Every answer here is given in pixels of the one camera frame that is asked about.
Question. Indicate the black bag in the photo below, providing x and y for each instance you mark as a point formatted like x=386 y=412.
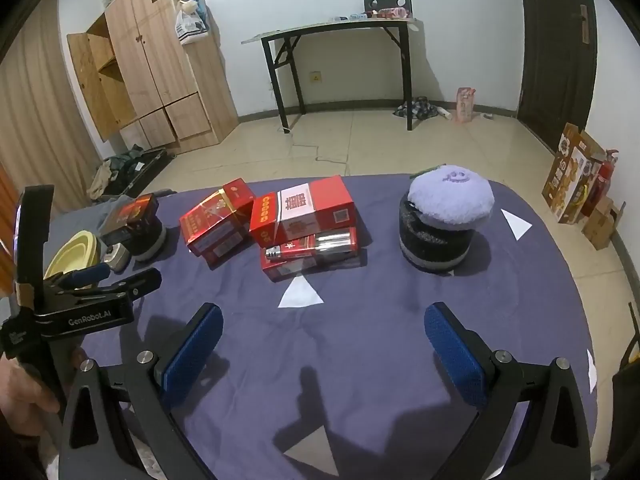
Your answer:
x=627 y=400

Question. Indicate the bright red gold carton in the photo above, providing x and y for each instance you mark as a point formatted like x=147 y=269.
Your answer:
x=215 y=212

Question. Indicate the yellowed wall socket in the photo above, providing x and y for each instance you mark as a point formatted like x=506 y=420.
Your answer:
x=315 y=77

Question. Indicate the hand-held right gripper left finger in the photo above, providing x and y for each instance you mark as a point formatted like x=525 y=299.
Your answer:
x=195 y=350

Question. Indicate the white plastic bag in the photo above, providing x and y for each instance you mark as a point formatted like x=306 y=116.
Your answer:
x=190 y=27

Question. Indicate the black board with holes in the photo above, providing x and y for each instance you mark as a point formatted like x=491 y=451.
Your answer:
x=385 y=2

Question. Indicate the plain brown cardboard box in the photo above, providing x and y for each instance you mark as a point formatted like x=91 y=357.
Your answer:
x=600 y=225

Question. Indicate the olive clothes pile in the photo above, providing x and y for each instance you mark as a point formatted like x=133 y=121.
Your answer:
x=107 y=172

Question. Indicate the orange curtain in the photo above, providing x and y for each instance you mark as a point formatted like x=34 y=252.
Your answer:
x=6 y=220

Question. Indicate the dark red carton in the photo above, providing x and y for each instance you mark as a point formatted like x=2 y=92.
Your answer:
x=132 y=210

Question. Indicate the red fire extinguisher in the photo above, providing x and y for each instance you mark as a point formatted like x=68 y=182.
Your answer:
x=602 y=175

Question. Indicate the wooden wardrobe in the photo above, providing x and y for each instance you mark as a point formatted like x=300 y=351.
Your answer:
x=150 y=60

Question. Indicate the person's left hand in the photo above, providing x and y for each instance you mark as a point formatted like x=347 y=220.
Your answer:
x=25 y=385

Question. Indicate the black grey sponge cylinder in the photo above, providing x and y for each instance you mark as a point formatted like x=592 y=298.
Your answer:
x=150 y=242
x=430 y=250

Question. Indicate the blue hanging bag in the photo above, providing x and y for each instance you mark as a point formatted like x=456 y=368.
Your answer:
x=196 y=2

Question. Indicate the red silver cigarette carton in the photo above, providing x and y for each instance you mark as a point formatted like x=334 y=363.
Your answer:
x=310 y=255

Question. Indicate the black folding table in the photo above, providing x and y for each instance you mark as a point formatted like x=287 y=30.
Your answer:
x=325 y=27

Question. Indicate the pink paper bag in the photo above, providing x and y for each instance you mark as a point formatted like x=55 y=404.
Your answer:
x=465 y=105

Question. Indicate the small lidded jar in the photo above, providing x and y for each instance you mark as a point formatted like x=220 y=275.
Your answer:
x=116 y=256

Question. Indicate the plaid clothes pile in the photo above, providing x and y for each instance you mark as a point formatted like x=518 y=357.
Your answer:
x=417 y=108

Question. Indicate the pink packet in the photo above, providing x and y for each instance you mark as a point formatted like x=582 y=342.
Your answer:
x=392 y=12

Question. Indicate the yellow collapsible basin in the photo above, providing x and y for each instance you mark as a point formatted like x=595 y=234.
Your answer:
x=75 y=247

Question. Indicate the dark wooden door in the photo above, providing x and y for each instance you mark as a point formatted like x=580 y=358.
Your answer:
x=555 y=60

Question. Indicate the printed cardboard box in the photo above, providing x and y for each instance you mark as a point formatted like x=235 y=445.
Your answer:
x=577 y=190
x=557 y=175

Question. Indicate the red white cigarette box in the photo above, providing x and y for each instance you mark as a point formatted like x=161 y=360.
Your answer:
x=310 y=210

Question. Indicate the beige curtain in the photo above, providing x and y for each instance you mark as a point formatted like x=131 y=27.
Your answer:
x=40 y=110

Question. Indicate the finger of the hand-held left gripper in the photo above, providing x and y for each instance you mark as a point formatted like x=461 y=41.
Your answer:
x=142 y=281
x=92 y=274

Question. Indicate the white bottle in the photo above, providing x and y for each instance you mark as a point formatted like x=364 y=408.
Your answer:
x=445 y=112

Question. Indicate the black open suitcase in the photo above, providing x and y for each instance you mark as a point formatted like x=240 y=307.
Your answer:
x=145 y=170

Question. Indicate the purple plush toy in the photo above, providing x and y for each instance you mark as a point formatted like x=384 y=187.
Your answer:
x=450 y=200

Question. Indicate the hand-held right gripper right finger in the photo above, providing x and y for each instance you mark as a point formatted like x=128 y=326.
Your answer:
x=455 y=355

